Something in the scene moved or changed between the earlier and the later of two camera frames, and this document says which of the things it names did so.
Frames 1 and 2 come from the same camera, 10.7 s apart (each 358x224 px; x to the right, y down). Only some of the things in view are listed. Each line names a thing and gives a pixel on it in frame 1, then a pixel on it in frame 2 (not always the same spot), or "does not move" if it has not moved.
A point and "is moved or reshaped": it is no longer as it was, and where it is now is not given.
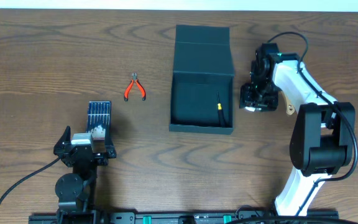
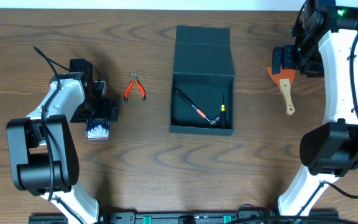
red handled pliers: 134,76 does not move
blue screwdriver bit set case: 99,119 does not move
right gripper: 246,98 to 290,62
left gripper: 84,154 to 103,115
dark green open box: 203,81 does not move
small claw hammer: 252,109 to 212,121
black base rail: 189,217 does not move
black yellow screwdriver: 220,117 is moved or reshaped
